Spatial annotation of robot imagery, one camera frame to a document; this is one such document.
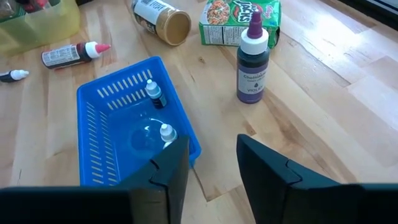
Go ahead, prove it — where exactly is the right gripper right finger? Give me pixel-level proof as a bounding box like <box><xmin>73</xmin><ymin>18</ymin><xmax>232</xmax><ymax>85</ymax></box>
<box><xmin>235</xmin><ymin>133</ymin><xmax>398</xmax><ymax>224</ymax></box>

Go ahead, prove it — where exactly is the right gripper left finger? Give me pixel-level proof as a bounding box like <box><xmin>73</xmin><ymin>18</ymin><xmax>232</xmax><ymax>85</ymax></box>
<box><xmin>0</xmin><ymin>135</ymin><xmax>190</xmax><ymax>224</ymax></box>

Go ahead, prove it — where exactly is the blue plastic basket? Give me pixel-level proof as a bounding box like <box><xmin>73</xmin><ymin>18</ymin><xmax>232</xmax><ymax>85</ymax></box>
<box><xmin>76</xmin><ymin>55</ymin><xmax>202</xmax><ymax>187</ymax></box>

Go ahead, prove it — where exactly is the green food colouring dropper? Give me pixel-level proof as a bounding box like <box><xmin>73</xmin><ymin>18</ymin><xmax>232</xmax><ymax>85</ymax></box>
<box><xmin>145</xmin><ymin>78</ymin><xmax>168</xmax><ymax>110</ymax></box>

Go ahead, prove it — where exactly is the purple food colouring bottle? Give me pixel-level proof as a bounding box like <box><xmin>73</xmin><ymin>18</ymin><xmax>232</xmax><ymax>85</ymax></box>
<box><xmin>236</xmin><ymin>11</ymin><xmax>271</xmax><ymax>105</ymax></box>

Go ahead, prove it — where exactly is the red food colouring bottle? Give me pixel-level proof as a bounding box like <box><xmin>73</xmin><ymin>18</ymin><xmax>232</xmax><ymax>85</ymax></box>
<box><xmin>41</xmin><ymin>42</ymin><xmax>112</xmax><ymax>70</ymax></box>

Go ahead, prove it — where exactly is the Apple Jacks cereal box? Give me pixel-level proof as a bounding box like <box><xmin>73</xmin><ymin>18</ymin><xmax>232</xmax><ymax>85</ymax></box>
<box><xmin>198</xmin><ymin>0</ymin><xmax>282</xmax><ymax>49</ymax></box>

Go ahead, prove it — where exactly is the smoked paprika tin red lid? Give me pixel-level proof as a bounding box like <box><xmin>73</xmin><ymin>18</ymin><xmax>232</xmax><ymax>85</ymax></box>
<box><xmin>21</xmin><ymin>0</ymin><xmax>52</xmax><ymax>13</ymax></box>

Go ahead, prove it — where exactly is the yellow plastic bin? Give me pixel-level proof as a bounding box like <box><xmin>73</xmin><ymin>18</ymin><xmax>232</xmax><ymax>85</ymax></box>
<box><xmin>0</xmin><ymin>0</ymin><xmax>81</xmax><ymax>57</ymax></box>

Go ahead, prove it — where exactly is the black table frame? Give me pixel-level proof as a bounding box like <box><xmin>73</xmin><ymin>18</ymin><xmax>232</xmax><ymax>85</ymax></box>
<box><xmin>338</xmin><ymin>0</ymin><xmax>398</xmax><ymax>16</ymax></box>

